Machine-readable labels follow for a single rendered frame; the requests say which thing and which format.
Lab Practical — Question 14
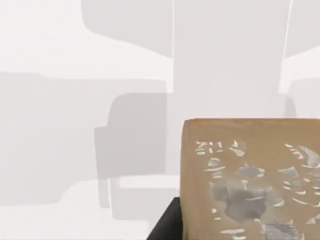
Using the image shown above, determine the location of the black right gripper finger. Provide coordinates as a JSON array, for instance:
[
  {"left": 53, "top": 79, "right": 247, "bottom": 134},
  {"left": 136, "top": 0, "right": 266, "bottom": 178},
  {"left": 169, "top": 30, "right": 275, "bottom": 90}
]
[{"left": 146, "top": 196, "right": 185, "bottom": 240}]

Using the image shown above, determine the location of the brown box with grey print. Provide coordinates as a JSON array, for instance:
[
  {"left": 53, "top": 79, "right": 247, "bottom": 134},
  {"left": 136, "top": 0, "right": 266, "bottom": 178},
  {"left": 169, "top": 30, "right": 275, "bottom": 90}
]
[{"left": 179, "top": 117, "right": 320, "bottom": 240}]

